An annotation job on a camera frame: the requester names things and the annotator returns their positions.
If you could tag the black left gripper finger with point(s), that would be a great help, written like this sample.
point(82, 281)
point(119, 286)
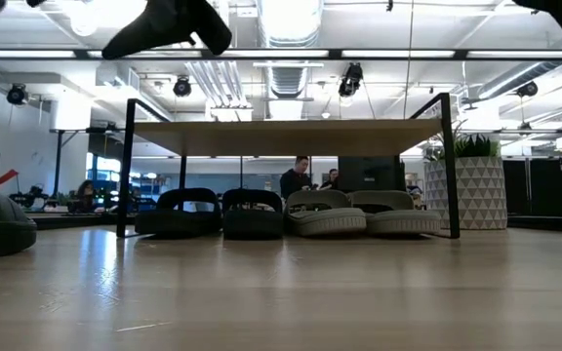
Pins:
point(154, 27)
point(210, 27)

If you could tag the grey slide sandal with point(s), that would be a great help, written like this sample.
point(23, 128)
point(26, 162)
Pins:
point(325, 222)
point(403, 222)

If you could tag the black background robot arm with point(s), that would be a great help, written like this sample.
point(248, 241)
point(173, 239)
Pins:
point(29, 197)

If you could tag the wooden shelf black metal legs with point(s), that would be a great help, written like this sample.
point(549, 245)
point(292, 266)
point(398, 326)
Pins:
point(286, 139)

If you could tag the black ceiling spotlight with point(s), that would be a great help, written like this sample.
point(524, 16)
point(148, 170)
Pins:
point(351, 78)
point(182, 87)
point(527, 89)
point(17, 95)

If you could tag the person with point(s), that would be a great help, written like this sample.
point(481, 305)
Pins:
point(332, 180)
point(85, 195)
point(293, 183)

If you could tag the red slanted object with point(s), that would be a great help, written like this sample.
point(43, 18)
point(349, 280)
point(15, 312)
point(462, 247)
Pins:
point(5, 178)

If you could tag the black monitor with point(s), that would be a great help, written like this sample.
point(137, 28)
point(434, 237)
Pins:
point(369, 170)

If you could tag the green potted plant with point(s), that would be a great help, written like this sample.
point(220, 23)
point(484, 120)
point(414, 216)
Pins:
point(476, 146)

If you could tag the white patterned plant pot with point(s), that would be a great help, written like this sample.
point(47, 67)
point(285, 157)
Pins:
point(481, 195)

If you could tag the black office partitions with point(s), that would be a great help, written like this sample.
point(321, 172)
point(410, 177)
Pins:
point(544, 185)

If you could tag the black frame stand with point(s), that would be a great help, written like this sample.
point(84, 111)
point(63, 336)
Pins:
point(58, 161)

